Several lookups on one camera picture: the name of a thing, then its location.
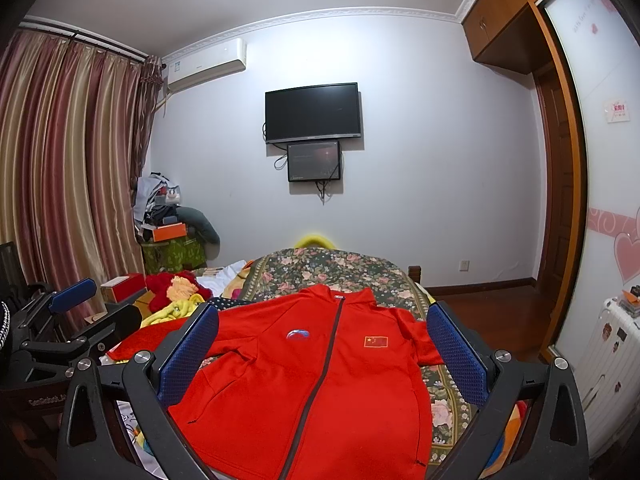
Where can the floral bed cover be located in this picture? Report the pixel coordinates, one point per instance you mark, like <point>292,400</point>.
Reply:
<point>290,270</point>

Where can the red zip jacket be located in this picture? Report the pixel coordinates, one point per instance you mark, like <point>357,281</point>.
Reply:
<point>319,384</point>

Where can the yellow garment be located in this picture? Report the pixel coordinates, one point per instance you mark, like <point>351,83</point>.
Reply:
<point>182,308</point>

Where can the small black wall monitor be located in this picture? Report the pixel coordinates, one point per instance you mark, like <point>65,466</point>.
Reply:
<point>314,161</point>

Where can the green patterned box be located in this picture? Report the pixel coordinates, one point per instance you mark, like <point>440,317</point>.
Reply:
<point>185,253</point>

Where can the white wardrobe sliding door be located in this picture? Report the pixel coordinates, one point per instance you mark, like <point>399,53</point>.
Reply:
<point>603,57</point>

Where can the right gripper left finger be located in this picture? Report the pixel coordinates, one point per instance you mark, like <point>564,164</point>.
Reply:
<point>150,382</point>

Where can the wooden overhead cabinet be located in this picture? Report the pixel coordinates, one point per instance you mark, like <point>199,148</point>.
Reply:
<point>506,34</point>

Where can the striped pink gold curtain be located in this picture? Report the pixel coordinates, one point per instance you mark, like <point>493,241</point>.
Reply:
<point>76,124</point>

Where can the white air conditioner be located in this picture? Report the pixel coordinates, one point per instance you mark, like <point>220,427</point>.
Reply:
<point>205,65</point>

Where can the peach fluffy garment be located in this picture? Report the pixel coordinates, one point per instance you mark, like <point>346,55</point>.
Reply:
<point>180,288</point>

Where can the red fluffy garment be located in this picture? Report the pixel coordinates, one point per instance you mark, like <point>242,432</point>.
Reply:
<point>158,283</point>

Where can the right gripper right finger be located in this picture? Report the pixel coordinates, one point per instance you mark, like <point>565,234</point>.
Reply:
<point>552,442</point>

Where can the wooden door frame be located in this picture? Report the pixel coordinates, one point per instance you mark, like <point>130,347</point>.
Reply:
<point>564,145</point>

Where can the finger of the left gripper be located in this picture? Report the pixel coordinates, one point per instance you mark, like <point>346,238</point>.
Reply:
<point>73,296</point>
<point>111,329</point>

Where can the yellow round object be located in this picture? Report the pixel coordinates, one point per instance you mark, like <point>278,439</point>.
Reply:
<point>314,240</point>

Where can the white sheet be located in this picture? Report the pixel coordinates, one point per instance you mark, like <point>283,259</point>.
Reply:
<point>216,280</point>

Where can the wall mounted black television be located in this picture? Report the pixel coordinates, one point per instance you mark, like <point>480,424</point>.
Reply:
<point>324,111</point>

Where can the navy patterned garment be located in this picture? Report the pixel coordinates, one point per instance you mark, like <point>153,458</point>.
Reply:
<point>221,303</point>

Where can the dark green cushion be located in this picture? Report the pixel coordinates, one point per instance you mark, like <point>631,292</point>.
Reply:
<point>198,221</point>

